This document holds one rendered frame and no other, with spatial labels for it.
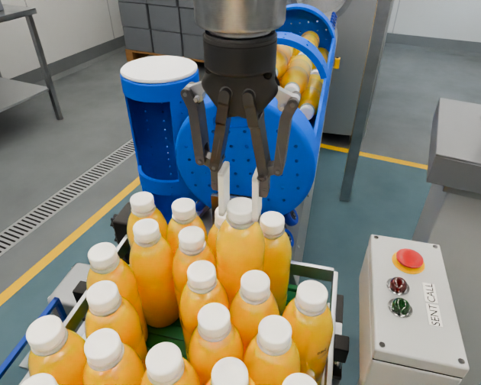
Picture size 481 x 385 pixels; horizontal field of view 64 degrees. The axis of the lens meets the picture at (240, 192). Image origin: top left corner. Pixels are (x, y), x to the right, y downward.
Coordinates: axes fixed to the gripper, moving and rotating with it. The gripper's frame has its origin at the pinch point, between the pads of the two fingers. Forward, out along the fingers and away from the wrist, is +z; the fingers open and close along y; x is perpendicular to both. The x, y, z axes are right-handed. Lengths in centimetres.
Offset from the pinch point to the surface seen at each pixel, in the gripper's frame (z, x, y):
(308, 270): 23.3, -10.5, -10.1
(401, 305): 9.3, 5.7, -21.7
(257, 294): 9.6, 8.1, -4.3
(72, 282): 34, -5, 38
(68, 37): 86, -350, 288
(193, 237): 9.2, 0.6, 7.0
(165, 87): 19, -77, 46
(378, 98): 120, -341, -53
